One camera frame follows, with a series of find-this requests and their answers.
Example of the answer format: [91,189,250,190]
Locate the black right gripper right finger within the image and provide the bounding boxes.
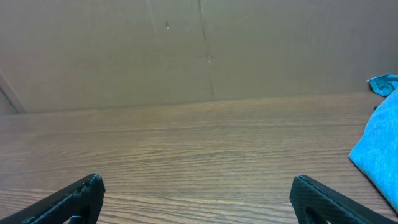
[289,175,397,224]

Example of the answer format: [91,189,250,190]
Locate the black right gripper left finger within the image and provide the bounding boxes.
[1,174,106,224]

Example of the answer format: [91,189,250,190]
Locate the light blue denim jeans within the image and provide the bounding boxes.
[349,73,397,210]

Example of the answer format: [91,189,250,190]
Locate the brown cardboard backboard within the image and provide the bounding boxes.
[1,1,397,113]

